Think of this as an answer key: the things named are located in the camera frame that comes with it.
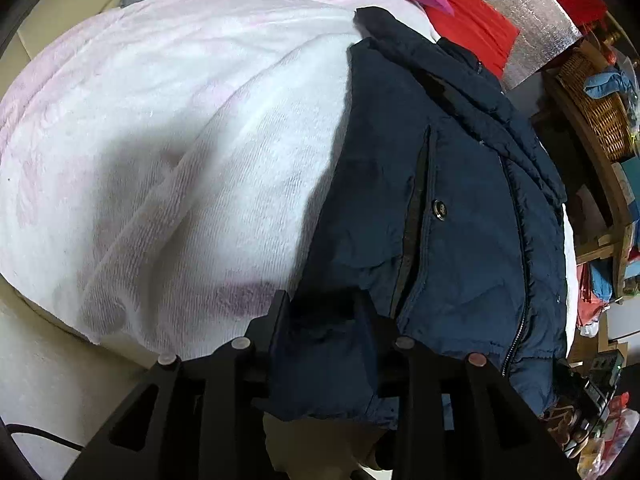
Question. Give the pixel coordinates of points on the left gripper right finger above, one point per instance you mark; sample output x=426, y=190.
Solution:
x=460, y=419

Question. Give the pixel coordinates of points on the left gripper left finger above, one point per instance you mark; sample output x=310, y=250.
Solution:
x=193, y=419

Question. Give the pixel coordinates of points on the navy blue puffer jacket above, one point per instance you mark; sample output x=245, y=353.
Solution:
x=440, y=209

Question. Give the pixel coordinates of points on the cream leather sofa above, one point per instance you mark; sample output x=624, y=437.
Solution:
x=50, y=378

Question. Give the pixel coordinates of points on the white pink fleece blanket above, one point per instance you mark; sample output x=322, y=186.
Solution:
x=163, y=168

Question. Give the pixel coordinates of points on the wicker basket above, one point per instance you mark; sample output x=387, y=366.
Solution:
x=606, y=116

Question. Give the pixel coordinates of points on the blue cloth in basket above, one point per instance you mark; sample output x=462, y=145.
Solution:
x=604, y=84

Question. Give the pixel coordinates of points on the red pillow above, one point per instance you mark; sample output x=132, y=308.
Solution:
x=480, y=28

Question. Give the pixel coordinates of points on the silver foil insulation panel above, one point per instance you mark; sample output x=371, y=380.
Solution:
x=546, y=31

